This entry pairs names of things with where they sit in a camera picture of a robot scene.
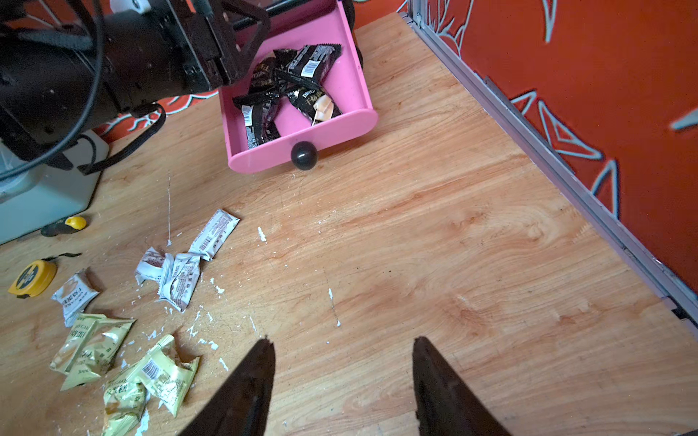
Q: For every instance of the white cookie packet crumpled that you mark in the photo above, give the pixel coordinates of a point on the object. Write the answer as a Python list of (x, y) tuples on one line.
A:
[(154, 266)]

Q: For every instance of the yellow tape measure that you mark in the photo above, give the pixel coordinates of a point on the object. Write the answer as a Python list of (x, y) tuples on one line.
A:
[(34, 279)]

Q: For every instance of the white cookie packet middle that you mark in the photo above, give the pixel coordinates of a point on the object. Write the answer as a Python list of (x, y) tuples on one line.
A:
[(179, 276)]

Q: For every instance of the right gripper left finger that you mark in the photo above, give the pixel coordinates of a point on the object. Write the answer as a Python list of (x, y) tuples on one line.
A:
[(241, 405)]

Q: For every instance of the green cookie packet leftmost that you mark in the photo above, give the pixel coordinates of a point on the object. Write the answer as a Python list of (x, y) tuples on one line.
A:
[(82, 330)]

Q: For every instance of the white cookie packet left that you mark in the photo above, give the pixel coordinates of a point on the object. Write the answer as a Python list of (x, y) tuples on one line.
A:
[(74, 296)]

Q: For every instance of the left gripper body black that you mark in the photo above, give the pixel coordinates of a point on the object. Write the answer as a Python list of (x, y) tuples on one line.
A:
[(203, 31)]

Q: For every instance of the green cookie packet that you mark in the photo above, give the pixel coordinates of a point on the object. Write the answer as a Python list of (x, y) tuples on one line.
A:
[(164, 374), (124, 405), (98, 354), (82, 330)]

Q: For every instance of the grey plastic storage box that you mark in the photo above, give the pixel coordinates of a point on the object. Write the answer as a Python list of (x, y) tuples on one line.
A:
[(42, 196)]

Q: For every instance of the green cookie packet right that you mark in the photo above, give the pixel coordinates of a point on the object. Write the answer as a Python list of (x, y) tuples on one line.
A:
[(164, 374)]

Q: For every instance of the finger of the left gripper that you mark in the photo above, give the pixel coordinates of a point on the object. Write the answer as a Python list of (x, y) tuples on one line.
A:
[(245, 28)]

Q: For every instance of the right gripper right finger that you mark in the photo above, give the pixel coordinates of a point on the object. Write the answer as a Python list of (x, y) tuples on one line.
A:
[(445, 404)]

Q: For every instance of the black cookie packet isolated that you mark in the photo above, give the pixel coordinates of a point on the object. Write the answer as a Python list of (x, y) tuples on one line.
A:
[(264, 77)]

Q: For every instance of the yellow black screwdriver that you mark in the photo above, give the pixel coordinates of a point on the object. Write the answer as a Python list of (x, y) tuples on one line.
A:
[(69, 225)]

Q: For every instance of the white cookie packet far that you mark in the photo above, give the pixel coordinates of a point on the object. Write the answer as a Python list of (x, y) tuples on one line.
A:
[(213, 236)]

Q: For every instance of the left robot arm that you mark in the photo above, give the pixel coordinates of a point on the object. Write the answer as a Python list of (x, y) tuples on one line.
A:
[(59, 82)]

